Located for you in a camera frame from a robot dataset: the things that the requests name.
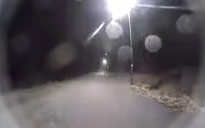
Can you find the grey asphalt path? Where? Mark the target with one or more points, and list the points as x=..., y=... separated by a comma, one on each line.
x=96, y=103

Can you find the street lamp post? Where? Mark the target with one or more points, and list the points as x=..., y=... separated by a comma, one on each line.
x=130, y=50

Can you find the pale leaf-strewn grass verge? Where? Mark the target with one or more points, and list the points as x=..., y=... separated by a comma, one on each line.
x=166, y=95

